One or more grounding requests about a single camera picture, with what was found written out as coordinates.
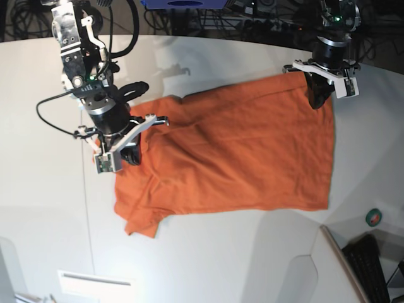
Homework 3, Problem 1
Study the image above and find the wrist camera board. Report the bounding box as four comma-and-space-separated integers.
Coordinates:
334, 77, 359, 98
93, 152, 122, 174

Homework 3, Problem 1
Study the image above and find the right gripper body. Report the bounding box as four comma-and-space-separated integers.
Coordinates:
73, 102, 169, 154

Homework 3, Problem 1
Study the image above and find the black keyboard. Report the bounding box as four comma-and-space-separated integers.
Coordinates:
342, 234, 390, 303

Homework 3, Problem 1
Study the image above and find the green tape roll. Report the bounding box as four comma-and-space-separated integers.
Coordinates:
365, 208, 383, 227

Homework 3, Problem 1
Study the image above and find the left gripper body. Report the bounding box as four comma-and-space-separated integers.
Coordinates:
295, 36, 360, 78

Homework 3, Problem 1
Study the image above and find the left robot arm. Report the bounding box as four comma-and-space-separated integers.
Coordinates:
283, 1, 361, 110

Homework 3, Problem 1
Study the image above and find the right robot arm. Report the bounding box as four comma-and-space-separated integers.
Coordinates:
49, 1, 169, 173

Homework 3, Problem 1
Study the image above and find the orange t-shirt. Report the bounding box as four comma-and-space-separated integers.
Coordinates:
114, 72, 335, 238

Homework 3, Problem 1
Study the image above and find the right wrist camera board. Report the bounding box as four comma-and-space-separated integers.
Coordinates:
93, 152, 122, 174

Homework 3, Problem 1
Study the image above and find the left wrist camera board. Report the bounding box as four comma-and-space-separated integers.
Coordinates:
334, 77, 359, 98

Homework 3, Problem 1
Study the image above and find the blue box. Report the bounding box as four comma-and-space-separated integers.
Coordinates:
140, 0, 233, 9

